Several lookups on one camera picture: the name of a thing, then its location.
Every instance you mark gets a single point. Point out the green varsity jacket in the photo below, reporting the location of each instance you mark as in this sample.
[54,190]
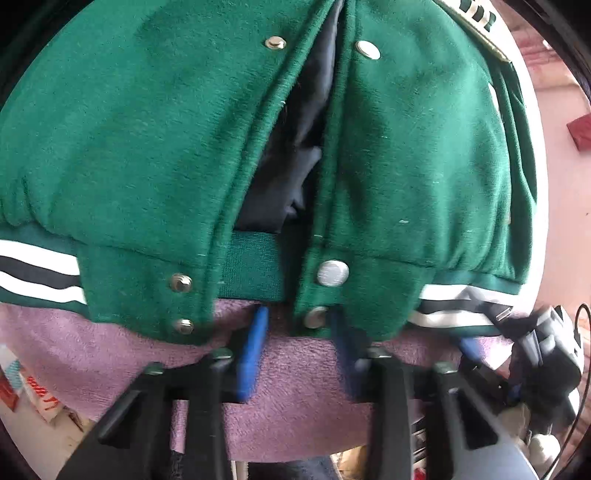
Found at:
[161,152]

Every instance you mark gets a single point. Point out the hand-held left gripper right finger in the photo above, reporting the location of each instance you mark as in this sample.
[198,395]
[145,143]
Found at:
[347,364]

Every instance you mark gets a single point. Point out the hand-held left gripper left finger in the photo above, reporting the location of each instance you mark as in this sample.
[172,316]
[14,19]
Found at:
[251,355]

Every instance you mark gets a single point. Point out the red cloth item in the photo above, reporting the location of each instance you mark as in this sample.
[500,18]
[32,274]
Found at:
[581,134]

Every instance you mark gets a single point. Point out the printed cardboard box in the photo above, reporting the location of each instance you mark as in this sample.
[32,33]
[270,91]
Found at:
[32,392]

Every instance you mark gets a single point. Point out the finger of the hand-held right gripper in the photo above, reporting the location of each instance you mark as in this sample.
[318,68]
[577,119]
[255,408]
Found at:
[470,348]

